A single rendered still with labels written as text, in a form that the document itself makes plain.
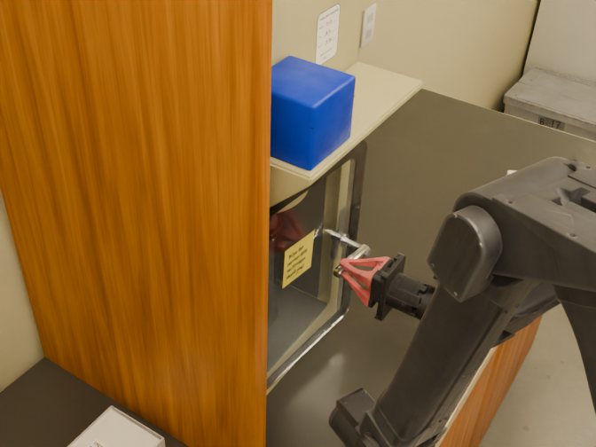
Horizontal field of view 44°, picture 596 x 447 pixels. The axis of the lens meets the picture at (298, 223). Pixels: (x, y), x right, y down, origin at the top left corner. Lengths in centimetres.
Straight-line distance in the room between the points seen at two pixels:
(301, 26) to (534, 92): 296
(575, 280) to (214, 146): 49
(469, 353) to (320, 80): 42
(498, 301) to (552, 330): 246
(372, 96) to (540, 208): 63
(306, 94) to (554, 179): 43
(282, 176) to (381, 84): 27
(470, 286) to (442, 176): 147
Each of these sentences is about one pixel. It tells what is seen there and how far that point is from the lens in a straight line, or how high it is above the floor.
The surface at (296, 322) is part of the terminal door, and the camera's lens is 127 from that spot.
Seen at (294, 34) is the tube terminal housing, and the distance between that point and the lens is 98.
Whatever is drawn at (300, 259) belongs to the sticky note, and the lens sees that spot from 117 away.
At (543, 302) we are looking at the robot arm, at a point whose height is 130.
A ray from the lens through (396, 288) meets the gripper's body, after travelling 117.
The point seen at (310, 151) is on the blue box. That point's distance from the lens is 87.
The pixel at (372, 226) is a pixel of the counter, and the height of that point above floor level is 94.
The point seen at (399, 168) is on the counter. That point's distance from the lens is 196.
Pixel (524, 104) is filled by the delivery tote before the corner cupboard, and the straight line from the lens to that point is 378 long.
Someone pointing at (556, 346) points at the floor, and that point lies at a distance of 293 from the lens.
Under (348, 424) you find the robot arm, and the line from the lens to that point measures 90.
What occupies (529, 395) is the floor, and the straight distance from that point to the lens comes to 274.
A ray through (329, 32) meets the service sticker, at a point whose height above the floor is 159.
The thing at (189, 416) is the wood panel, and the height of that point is 103.
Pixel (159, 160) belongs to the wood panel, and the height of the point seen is 151.
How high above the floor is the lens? 200
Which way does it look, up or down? 38 degrees down
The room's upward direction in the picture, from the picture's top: 3 degrees clockwise
